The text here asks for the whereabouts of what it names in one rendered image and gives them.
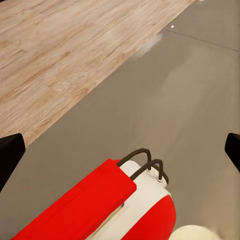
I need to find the radio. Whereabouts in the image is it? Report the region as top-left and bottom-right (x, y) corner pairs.
(11, 148), (176, 240)

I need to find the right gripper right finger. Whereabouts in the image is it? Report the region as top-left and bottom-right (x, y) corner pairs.
(224, 133), (240, 172)

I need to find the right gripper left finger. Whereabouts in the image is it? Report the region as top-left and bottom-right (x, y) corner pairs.
(0, 133), (26, 192)

